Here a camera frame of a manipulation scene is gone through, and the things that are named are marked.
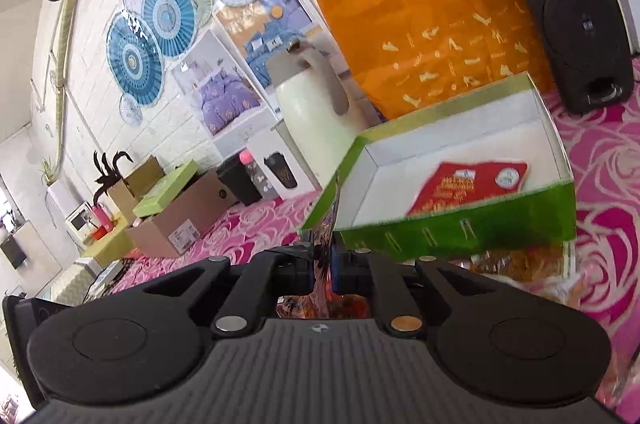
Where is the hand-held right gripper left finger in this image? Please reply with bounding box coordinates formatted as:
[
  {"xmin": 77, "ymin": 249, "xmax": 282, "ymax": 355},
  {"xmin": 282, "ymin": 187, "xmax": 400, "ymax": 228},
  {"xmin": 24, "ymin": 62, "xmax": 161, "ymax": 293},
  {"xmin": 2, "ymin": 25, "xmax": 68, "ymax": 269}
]
[{"xmin": 142, "ymin": 244, "xmax": 317, "ymax": 337}]

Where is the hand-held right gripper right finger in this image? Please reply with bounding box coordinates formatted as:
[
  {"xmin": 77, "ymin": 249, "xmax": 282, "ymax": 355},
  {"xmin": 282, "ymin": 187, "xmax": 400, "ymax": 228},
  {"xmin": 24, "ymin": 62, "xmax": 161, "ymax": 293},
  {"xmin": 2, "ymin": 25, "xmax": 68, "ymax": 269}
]
[{"xmin": 332, "ymin": 248, "xmax": 507, "ymax": 338}]

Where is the green cardboard box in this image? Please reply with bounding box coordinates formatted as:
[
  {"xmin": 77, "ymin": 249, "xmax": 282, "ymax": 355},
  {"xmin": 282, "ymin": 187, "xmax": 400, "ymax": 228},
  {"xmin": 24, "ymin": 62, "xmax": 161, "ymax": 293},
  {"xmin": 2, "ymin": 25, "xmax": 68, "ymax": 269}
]
[{"xmin": 299, "ymin": 71, "xmax": 579, "ymax": 263}]

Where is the red gold-printed snack packet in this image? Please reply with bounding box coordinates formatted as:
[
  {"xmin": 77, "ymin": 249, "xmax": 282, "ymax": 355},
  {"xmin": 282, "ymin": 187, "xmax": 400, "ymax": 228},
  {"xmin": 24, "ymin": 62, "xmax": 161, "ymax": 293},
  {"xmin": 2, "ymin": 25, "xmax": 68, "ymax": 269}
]
[{"xmin": 407, "ymin": 160, "xmax": 530, "ymax": 218}]

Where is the clear packet of brown snacks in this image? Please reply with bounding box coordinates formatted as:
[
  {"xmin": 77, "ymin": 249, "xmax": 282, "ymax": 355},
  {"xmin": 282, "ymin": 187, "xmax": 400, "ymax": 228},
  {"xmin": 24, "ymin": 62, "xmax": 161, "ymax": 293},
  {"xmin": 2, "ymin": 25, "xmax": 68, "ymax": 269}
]
[{"xmin": 467, "ymin": 241, "xmax": 577, "ymax": 297}]

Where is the clear bottle with pink lid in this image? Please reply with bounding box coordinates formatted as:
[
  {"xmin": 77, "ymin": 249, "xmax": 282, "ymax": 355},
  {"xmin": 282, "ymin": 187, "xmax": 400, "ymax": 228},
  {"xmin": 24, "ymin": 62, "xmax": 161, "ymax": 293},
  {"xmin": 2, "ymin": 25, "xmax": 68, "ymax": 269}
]
[{"xmin": 239, "ymin": 149, "xmax": 281, "ymax": 201}]

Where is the white cup carton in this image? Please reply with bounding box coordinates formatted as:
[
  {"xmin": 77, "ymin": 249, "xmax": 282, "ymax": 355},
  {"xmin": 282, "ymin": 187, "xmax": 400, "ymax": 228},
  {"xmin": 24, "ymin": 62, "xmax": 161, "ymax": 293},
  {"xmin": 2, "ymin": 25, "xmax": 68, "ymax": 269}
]
[{"xmin": 244, "ymin": 124, "xmax": 324, "ymax": 206}]

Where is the black cup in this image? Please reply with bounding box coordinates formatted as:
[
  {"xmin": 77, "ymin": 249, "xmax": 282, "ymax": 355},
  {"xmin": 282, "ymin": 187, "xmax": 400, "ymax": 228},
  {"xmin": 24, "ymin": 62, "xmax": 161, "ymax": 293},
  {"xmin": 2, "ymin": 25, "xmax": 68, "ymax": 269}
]
[{"xmin": 217, "ymin": 154, "xmax": 264, "ymax": 208}]

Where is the large brown cardboard box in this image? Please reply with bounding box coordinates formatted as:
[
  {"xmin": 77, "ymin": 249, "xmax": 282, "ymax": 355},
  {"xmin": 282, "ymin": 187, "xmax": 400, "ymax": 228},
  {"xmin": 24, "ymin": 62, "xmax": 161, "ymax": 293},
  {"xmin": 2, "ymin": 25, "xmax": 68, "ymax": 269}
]
[{"xmin": 124, "ymin": 169, "xmax": 242, "ymax": 260}]

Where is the green box lid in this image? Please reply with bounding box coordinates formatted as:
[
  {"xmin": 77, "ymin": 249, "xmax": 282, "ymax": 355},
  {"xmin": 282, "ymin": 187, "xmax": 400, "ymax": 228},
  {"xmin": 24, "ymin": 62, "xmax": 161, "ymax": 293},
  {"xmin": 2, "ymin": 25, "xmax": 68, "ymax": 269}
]
[{"xmin": 132, "ymin": 159, "xmax": 201, "ymax": 218}]

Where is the white thermos jug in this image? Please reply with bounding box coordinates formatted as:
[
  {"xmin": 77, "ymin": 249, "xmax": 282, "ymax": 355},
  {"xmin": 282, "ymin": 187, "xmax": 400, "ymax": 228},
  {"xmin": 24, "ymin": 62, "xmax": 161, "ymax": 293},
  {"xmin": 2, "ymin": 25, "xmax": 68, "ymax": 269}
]
[{"xmin": 264, "ymin": 41, "xmax": 387, "ymax": 166}]

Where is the small brown cardboard box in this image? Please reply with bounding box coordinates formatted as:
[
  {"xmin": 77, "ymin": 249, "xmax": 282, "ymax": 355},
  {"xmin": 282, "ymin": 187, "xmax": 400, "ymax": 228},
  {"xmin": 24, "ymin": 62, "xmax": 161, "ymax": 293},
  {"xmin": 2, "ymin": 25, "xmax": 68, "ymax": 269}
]
[{"xmin": 107, "ymin": 154, "xmax": 166, "ymax": 226}]

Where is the purple bedding poster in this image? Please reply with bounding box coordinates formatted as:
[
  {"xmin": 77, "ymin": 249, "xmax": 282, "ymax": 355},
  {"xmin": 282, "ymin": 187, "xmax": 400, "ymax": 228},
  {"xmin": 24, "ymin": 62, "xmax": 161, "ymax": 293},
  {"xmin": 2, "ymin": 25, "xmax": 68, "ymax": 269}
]
[{"xmin": 170, "ymin": 29, "xmax": 282, "ymax": 156}]

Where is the yellow side table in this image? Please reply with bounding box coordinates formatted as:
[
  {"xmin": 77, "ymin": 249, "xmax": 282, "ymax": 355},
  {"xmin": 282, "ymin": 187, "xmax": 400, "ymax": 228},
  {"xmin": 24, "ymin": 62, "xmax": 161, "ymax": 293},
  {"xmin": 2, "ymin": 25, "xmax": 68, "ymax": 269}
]
[{"xmin": 81, "ymin": 214, "xmax": 137, "ymax": 270}]

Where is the black swan ornament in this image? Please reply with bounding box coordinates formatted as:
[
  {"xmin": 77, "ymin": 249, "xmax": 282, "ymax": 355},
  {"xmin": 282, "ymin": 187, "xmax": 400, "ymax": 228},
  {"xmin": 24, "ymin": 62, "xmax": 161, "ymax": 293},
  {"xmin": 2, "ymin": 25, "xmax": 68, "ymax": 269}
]
[{"xmin": 92, "ymin": 148, "xmax": 134, "ymax": 206}]

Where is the white microwave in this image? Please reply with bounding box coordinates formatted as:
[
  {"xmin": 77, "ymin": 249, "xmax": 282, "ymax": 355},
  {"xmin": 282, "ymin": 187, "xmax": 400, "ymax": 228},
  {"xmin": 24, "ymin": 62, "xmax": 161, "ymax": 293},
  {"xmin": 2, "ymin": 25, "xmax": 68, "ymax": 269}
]
[{"xmin": 67, "ymin": 201, "xmax": 97, "ymax": 233}]

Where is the small pale paper fan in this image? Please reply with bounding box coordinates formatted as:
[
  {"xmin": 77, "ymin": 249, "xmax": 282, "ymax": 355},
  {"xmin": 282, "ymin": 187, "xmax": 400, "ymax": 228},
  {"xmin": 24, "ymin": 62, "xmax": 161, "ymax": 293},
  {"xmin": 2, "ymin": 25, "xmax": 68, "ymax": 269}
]
[{"xmin": 118, "ymin": 94, "xmax": 144, "ymax": 125}]

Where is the blue bedding poster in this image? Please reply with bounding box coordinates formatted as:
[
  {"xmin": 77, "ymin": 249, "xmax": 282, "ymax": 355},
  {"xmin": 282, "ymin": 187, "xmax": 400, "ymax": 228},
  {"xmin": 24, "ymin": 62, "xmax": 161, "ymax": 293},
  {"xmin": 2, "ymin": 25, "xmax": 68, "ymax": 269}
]
[{"xmin": 212, "ymin": 0, "xmax": 352, "ymax": 106}]

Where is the orange tote bag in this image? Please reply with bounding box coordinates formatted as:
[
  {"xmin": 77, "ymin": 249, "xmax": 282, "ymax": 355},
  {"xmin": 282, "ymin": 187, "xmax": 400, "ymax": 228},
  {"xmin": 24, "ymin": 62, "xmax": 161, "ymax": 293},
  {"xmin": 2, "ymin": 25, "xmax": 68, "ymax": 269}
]
[{"xmin": 298, "ymin": 0, "xmax": 545, "ymax": 123}]

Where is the pink rose printed blanket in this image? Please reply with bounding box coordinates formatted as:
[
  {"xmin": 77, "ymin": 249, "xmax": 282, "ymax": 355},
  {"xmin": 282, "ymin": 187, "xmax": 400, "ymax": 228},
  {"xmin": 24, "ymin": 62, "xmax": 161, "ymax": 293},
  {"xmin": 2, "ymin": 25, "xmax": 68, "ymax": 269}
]
[{"xmin": 107, "ymin": 54, "xmax": 640, "ymax": 424}]

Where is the large blue paper fan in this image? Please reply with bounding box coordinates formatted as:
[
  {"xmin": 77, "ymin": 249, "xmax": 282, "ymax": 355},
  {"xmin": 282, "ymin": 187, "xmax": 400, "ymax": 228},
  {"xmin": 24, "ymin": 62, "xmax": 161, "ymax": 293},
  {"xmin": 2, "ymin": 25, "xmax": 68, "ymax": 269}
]
[{"xmin": 105, "ymin": 11, "xmax": 166, "ymax": 106}]

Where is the pale green paper fan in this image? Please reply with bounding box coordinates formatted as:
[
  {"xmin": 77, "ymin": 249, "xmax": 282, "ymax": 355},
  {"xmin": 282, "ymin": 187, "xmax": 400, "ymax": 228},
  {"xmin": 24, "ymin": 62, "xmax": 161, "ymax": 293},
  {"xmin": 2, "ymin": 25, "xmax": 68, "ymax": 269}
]
[{"xmin": 187, "ymin": 0, "xmax": 215, "ymax": 30}]

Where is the black speaker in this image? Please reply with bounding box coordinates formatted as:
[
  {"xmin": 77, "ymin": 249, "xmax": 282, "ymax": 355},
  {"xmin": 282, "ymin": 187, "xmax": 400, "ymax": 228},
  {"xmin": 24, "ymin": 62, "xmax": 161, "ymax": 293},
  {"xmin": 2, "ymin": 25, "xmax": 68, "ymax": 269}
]
[{"xmin": 505, "ymin": 0, "xmax": 636, "ymax": 115}]

